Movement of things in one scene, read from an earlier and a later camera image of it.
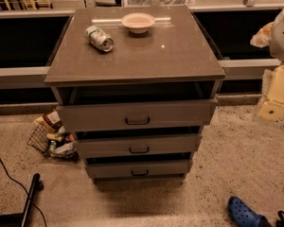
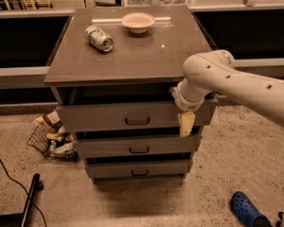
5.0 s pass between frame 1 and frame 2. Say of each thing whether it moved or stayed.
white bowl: stayed
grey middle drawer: stayed
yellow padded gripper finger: moved
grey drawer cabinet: stayed
